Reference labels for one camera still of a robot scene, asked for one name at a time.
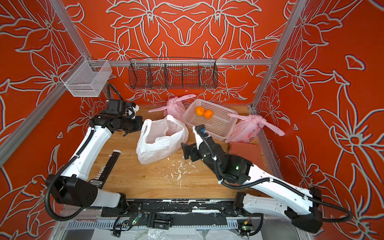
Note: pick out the plain pink plastic bag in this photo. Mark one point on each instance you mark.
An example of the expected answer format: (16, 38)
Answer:
(174, 107)

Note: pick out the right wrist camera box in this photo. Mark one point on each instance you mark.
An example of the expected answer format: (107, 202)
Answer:
(201, 135)

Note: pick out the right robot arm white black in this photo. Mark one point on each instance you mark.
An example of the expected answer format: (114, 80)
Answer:
(303, 207)

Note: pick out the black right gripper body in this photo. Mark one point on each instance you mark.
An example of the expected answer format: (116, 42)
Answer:
(197, 154)

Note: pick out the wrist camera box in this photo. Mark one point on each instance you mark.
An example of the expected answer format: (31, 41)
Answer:
(201, 135)
(122, 108)

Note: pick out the red plastic tool case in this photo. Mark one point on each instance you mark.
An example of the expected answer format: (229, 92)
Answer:
(249, 152)

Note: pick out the orange fruit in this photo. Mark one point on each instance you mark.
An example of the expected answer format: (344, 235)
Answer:
(208, 114)
(199, 111)

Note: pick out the black wire wall basket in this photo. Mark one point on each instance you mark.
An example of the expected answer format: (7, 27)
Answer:
(173, 74)

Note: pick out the pink printed plastic bag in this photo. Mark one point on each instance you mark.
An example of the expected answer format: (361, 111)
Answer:
(249, 127)

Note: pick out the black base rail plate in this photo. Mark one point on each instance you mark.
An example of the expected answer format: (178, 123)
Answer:
(202, 214)

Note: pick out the white wire wall basket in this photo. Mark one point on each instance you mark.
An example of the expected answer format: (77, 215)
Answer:
(86, 78)

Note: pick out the white perforated plastic basket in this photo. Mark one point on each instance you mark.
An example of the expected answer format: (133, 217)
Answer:
(220, 126)

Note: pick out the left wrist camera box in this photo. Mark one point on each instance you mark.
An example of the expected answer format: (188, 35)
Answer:
(122, 108)

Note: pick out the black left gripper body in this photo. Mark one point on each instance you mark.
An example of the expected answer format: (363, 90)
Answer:
(131, 124)

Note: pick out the white plastic bag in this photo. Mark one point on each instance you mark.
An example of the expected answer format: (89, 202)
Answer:
(160, 138)

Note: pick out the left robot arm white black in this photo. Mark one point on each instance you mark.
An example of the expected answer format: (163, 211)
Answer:
(70, 186)

